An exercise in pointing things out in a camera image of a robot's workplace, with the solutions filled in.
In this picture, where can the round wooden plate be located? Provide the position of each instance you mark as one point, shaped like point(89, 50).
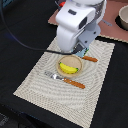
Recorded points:
point(72, 61)

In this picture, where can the beige bowl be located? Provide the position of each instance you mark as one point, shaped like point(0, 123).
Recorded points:
point(123, 14)

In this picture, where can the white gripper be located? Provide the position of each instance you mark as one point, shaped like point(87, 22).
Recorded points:
point(78, 24)

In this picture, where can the yellow toy banana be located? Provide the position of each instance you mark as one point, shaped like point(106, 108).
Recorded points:
point(68, 69)

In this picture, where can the pink toy stove board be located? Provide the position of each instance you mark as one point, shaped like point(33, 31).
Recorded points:
point(111, 11)

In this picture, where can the dark grey saucepan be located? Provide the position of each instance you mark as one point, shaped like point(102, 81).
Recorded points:
point(109, 24)

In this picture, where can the small blue milk carton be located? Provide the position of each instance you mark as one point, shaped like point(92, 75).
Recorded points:
point(81, 53)

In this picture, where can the beige woven placemat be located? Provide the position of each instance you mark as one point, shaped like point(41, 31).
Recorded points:
point(70, 102)

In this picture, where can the wooden handled toy knife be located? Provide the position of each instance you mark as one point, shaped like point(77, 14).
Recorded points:
point(90, 58)

